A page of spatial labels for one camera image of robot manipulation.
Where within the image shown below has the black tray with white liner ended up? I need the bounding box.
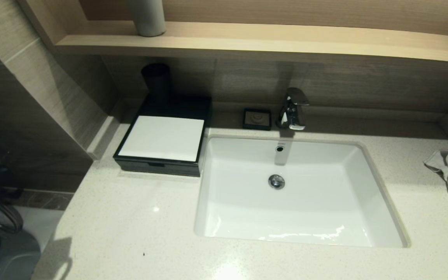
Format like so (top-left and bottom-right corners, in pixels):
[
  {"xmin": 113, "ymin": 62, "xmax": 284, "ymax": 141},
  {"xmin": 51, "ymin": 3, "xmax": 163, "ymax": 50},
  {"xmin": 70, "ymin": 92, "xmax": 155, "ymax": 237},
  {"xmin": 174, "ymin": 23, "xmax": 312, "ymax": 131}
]
[{"xmin": 114, "ymin": 157, "xmax": 201, "ymax": 178}]

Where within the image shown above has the black amenity box housing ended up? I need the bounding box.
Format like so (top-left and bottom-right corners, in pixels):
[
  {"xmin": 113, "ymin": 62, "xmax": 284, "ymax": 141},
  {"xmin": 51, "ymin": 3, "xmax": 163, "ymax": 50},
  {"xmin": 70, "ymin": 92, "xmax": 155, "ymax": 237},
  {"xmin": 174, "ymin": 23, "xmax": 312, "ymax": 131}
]
[{"xmin": 113, "ymin": 95, "xmax": 213, "ymax": 177}]

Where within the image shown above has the black square soap dish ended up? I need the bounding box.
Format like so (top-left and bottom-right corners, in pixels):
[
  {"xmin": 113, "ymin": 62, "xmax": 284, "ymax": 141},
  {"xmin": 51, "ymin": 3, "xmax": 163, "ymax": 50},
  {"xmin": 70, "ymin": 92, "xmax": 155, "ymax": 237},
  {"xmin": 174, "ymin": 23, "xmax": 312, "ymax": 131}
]
[{"xmin": 242, "ymin": 108, "xmax": 272, "ymax": 131}]

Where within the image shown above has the chrome drain stopper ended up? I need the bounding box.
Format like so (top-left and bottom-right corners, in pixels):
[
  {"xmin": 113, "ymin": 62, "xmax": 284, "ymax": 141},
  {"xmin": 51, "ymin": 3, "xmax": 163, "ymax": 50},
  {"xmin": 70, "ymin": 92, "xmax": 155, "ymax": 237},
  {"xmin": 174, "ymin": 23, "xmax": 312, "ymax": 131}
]
[{"xmin": 268, "ymin": 174, "xmax": 285, "ymax": 190}]

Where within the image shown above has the chrome faucet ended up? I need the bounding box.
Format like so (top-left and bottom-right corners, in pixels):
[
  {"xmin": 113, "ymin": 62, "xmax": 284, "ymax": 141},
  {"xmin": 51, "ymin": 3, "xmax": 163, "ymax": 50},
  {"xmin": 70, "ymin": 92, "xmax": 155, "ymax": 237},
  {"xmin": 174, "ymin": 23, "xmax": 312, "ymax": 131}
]
[{"xmin": 276, "ymin": 87, "xmax": 310, "ymax": 131}]

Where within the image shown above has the black cup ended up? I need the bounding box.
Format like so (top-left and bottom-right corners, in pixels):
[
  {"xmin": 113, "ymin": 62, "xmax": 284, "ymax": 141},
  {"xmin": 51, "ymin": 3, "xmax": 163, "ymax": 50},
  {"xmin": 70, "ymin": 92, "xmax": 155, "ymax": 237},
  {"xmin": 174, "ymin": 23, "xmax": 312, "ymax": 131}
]
[{"xmin": 142, "ymin": 63, "xmax": 172, "ymax": 102}]

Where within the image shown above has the white ceramic sink basin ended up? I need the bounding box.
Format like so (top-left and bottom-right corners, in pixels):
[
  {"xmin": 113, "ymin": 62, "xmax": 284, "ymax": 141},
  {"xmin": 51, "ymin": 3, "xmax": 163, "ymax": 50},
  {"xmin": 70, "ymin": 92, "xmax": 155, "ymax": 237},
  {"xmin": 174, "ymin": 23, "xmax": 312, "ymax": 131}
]
[{"xmin": 194, "ymin": 134, "xmax": 410, "ymax": 249}]

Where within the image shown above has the grey cylindrical cup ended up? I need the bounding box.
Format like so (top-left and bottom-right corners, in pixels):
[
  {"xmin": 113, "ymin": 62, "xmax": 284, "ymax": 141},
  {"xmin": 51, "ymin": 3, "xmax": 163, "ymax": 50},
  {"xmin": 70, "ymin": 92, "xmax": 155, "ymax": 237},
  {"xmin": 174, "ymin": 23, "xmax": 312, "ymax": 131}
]
[{"xmin": 128, "ymin": 0, "xmax": 167, "ymax": 37}]

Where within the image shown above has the light wooden wall shelf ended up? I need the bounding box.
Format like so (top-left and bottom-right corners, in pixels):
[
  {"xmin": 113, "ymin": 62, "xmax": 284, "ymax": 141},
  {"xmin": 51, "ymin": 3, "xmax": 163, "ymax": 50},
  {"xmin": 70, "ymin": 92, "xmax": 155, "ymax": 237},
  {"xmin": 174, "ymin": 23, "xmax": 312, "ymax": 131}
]
[{"xmin": 55, "ymin": 21, "xmax": 448, "ymax": 65}]

